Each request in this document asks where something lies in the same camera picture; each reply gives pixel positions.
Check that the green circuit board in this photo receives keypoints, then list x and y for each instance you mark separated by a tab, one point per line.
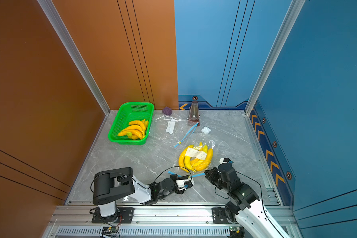
110	231
234	230

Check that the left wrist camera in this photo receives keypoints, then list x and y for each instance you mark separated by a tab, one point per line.
185	183

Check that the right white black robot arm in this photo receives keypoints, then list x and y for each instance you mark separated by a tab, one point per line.
246	207

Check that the green plastic basket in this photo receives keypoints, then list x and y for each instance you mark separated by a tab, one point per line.
128	112

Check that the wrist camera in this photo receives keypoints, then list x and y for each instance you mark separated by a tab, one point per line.
185	183
225	160

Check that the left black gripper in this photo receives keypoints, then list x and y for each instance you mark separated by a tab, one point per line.
174	178

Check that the yellow banana bunch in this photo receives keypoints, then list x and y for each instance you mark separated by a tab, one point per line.
196	158
136	130

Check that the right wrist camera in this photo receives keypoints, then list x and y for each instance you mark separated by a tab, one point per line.
225	160

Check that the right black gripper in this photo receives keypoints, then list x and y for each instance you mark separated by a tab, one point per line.
212	171

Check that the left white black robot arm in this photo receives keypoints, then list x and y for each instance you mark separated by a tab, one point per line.
112	185

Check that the small white object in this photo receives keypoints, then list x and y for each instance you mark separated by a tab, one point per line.
205	130

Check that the aluminium rail base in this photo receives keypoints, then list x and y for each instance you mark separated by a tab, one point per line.
192	220

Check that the purple cube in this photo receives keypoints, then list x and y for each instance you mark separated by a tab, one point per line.
167	111

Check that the green circuit board right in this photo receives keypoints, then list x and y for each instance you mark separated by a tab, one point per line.
234	230

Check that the clear zip-top bag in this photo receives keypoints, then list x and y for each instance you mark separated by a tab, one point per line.
172	130
191	141

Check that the brown wooden metronome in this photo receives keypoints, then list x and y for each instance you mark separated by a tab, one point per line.
194	116

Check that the green circuit board left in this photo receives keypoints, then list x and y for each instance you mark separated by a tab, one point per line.
110	231

